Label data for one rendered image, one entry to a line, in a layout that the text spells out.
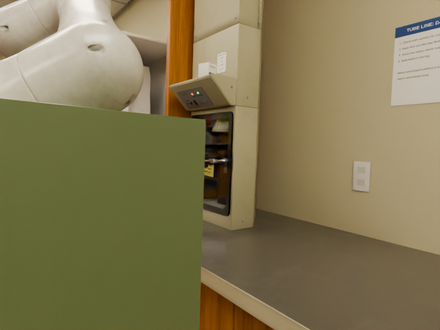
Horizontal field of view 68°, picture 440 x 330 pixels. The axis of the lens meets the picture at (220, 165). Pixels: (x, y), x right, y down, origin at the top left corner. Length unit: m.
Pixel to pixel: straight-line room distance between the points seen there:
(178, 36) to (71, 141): 1.31
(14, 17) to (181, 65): 0.83
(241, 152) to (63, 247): 1.00
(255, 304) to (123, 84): 0.51
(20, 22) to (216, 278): 0.73
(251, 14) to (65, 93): 1.00
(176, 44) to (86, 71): 1.13
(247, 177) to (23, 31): 0.84
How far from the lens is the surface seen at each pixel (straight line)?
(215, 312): 0.93
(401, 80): 1.34
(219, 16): 1.42
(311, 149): 1.51
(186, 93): 1.37
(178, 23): 1.60
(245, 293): 0.76
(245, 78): 1.27
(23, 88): 0.48
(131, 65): 0.47
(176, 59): 1.55
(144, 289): 0.35
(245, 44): 1.30
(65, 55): 0.47
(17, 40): 0.88
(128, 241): 0.33
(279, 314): 0.70
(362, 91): 1.41
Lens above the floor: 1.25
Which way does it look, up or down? 3 degrees down
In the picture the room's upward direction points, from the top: 2 degrees clockwise
